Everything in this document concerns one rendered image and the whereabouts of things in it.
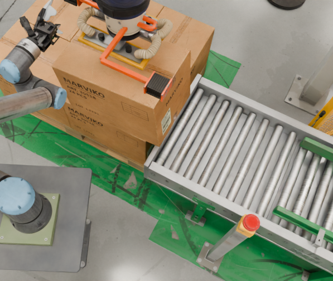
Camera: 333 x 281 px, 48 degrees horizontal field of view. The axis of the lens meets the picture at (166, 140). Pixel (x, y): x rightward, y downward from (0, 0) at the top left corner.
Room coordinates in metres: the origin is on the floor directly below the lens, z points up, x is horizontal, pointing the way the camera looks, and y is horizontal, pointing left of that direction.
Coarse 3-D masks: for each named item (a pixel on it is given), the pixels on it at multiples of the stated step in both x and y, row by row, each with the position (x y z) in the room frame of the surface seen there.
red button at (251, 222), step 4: (248, 216) 0.40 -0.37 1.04; (252, 216) 0.40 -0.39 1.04; (256, 216) 0.40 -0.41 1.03; (244, 220) 0.38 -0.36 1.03; (248, 220) 0.38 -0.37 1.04; (252, 220) 0.38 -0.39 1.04; (256, 220) 0.39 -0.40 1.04; (244, 224) 0.37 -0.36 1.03; (248, 224) 0.37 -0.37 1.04; (252, 224) 0.37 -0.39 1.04; (256, 224) 0.37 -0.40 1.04; (248, 228) 0.35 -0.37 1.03; (252, 228) 0.35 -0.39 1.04; (256, 228) 0.36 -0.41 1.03
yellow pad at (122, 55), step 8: (96, 32) 1.12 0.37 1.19; (104, 32) 1.13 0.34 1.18; (80, 40) 1.07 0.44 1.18; (88, 40) 1.07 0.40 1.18; (96, 40) 1.08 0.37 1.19; (104, 40) 1.08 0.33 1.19; (96, 48) 1.04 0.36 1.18; (104, 48) 1.04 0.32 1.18; (128, 48) 1.04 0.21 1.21; (136, 48) 1.06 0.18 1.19; (112, 56) 1.01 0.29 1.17; (120, 56) 1.01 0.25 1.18; (128, 56) 1.01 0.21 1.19; (136, 64) 0.98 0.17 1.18; (144, 64) 0.98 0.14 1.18
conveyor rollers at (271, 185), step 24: (216, 120) 1.10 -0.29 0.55; (264, 120) 1.14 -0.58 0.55; (168, 144) 0.90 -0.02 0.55; (216, 144) 0.95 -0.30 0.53; (240, 144) 0.96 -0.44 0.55; (288, 144) 0.99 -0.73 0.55; (192, 168) 0.77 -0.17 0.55; (240, 168) 0.81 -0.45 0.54; (264, 168) 0.82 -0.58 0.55; (312, 168) 0.86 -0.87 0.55; (216, 192) 0.64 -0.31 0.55; (264, 192) 0.68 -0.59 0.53; (288, 192) 0.69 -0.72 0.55; (312, 216) 0.57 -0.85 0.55
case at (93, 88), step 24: (96, 24) 1.38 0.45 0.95; (72, 48) 1.20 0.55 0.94; (144, 48) 1.23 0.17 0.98; (168, 48) 1.24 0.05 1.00; (72, 72) 1.04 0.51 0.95; (96, 72) 1.05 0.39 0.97; (144, 72) 1.07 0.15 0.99; (168, 72) 1.08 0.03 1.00; (72, 96) 1.05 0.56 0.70; (96, 96) 0.98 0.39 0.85; (120, 96) 0.93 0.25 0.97; (144, 96) 0.93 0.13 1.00; (168, 96) 0.99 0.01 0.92; (120, 120) 0.93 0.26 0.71; (144, 120) 0.88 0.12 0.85; (168, 120) 0.97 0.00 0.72
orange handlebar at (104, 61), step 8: (80, 0) 1.20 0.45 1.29; (88, 0) 1.20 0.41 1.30; (144, 16) 1.14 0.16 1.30; (144, 24) 1.10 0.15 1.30; (152, 24) 1.12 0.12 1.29; (120, 32) 1.04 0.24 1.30; (112, 40) 0.99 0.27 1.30; (112, 48) 0.96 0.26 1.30; (104, 56) 0.91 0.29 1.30; (104, 64) 0.88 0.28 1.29; (112, 64) 0.87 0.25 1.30; (120, 72) 0.85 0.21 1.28; (128, 72) 0.84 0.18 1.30; (136, 72) 0.85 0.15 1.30; (144, 80) 0.82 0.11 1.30
